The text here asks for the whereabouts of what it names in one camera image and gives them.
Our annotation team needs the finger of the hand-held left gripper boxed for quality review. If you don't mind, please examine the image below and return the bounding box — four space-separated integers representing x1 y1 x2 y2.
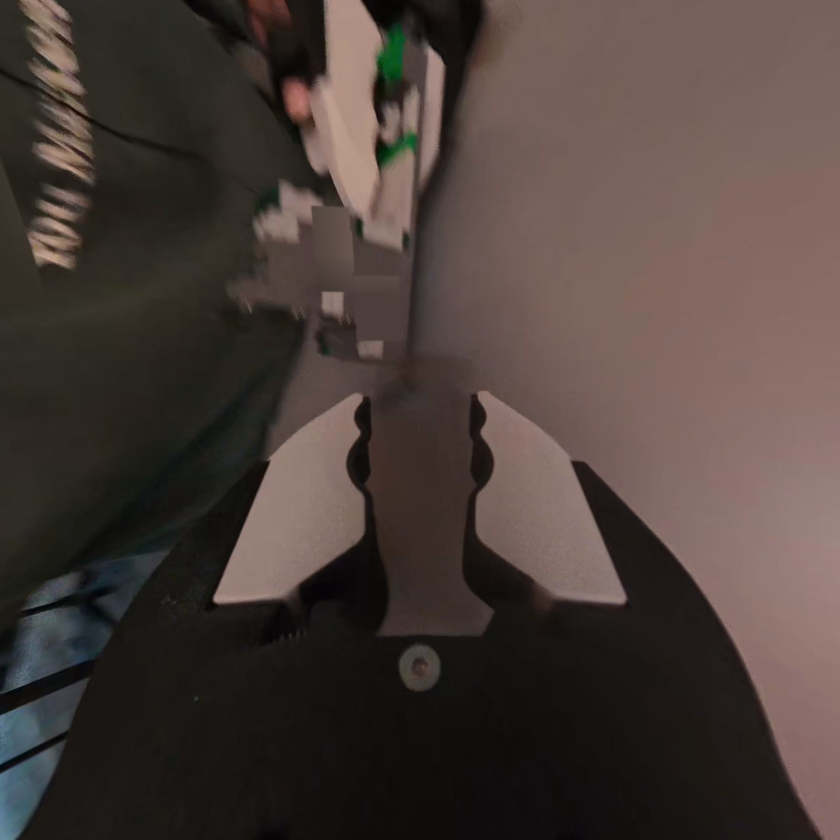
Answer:
307 0 389 221
394 46 448 253

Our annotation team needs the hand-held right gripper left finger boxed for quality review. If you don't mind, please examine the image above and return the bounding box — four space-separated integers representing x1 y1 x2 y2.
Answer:
213 394 389 634

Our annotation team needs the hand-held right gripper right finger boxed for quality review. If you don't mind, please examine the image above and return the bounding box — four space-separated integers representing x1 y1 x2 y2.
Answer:
461 391 629 606

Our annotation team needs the grey brick baseplate model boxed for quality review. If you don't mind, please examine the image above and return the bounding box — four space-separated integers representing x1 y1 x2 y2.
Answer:
226 23 424 363

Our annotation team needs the person's left hand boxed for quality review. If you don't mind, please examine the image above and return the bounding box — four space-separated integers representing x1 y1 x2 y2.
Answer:
246 0 317 127

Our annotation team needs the person's green sweatshirt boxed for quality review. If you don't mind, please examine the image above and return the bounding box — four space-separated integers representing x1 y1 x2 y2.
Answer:
0 0 319 624

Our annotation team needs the black lapel microphone cable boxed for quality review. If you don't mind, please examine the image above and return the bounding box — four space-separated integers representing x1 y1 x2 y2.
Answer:
0 66 201 161

